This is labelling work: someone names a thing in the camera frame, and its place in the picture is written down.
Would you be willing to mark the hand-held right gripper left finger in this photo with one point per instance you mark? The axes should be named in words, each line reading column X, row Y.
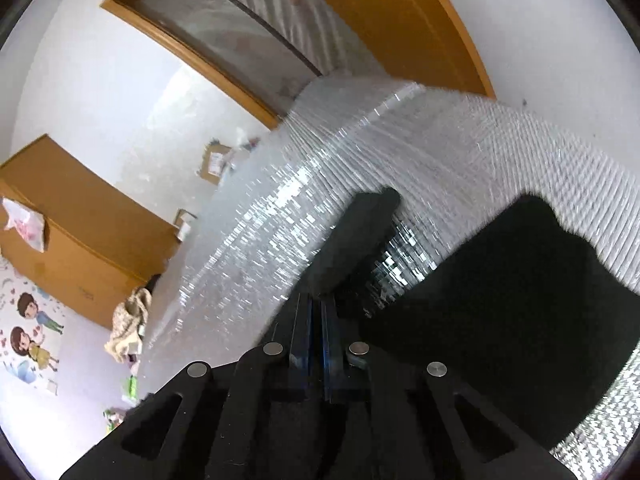
column 300, row 340

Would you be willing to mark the white wall socket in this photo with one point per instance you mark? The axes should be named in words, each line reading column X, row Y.
column 53, row 387

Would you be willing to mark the cartoon wall sticker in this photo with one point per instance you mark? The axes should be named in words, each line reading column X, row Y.
column 30, row 330

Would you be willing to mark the pink white plastic bag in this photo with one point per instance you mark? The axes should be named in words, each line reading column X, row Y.
column 27, row 222

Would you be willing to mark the wooden wardrobe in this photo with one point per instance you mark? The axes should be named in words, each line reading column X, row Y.
column 85, row 230

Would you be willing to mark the small white box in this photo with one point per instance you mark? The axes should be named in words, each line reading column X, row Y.
column 186, row 225

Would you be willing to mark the dark cloth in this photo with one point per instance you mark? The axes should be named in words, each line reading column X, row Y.
column 155, row 285

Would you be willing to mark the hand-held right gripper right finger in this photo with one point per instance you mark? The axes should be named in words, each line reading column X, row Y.
column 327, row 355

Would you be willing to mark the wooden door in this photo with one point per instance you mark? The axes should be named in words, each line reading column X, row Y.
column 390, row 10

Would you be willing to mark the grey plastic door curtain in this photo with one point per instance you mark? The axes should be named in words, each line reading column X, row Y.
column 250, row 30

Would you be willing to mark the beige blanket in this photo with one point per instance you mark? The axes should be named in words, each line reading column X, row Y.
column 127, row 327

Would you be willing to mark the wooden door frame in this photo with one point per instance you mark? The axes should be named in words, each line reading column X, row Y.
column 165, row 30

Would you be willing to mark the green packet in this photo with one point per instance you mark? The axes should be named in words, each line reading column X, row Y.
column 131, row 390

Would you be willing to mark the cardboard box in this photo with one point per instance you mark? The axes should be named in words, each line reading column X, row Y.
column 216, row 161

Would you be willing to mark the black garment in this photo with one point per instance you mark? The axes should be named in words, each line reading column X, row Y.
column 500, row 310

